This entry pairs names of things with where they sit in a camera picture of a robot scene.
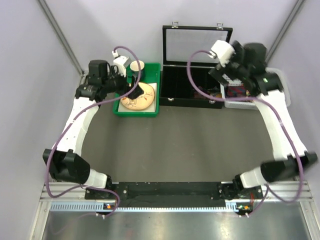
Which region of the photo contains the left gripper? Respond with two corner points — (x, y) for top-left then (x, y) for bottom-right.
(102, 65), (143, 100)

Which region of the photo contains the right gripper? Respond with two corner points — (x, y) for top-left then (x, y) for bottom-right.
(208, 41), (249, 87)

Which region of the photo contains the brown tie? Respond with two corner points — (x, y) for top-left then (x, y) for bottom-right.
(208, 86), (222, 98)

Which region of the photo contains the dark red patterned tie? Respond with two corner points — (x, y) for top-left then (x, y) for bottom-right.
(192, 88), (208, 99)

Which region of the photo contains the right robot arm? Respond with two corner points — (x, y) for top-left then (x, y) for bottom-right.
(208, 40), (318, 198)

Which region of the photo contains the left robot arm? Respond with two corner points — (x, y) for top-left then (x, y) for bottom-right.
(42, 56), (134, 199)

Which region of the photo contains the dark green mug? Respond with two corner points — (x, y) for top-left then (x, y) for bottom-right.
(129, 60), (145, 80)

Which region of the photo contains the bird pattern plate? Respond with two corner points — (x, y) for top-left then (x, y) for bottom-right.
(120, 81), (156, 111)

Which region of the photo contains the green plastic tray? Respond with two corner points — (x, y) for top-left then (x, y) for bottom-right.
(112, 63), (161, 118)

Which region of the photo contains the red navy striped tie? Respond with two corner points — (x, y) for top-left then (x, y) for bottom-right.
(226, 85), (247, 98)

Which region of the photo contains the white plastic basket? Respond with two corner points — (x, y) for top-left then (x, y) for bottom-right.
(220, 67), (291, 110)

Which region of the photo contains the black glass-lid display box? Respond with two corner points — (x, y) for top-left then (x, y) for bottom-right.
(159, 22), (233, 109)

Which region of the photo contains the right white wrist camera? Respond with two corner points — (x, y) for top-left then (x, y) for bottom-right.
(209, 40), (235, 68)

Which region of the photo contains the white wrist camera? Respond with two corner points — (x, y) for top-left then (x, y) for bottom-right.
(209, 40), (235, 68)
(112, 50), (131, 77)

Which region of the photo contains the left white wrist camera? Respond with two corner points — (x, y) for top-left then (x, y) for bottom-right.
(112, 50), (131, 77)

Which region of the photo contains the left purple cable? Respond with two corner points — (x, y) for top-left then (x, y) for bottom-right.
(44, 46), (143, 220)

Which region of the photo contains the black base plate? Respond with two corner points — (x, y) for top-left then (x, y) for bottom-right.
(84, 181), (265, 202)

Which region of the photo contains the slotted cable duct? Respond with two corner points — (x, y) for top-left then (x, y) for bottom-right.
(49, 201), (252, 213)

